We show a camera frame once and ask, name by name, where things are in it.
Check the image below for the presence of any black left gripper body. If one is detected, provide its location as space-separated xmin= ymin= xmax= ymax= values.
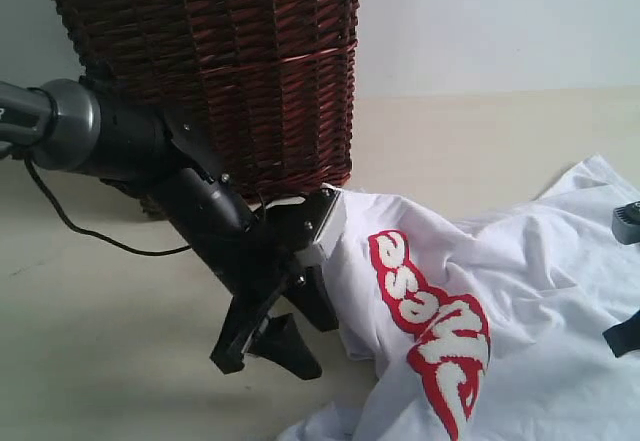
xmin=210 ymin=195 xmax=323 ymax=374

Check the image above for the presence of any white t-shirt with red print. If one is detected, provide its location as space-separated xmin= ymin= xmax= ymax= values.
xmin=282 ymin=155 xmax=639 ymax=440

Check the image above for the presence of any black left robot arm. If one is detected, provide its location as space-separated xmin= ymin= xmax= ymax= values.
xmin=1 ymin=79 xmax=346 ymax=380

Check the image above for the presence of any dark brown wicker basket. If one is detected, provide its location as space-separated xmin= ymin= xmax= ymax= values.
xmin=52 ymin=0 xmax=359 ymax=201

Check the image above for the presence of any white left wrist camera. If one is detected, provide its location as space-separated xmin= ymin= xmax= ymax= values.
xmin=296 ymin=187 xmax=346 ymax=266

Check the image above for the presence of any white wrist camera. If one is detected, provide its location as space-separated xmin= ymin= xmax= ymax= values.
xmin=296 ymin=187 xmax=346 ymax=266
xmin=611 ymin=201 xmax=640 ymax=245

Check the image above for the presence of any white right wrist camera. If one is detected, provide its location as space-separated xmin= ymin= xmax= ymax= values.
xmin=611 ymin=201 xmax=640 ymax=245

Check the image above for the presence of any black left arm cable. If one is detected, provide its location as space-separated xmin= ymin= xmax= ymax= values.
xmin=22 ymin=155 xmax=194 ymax=257

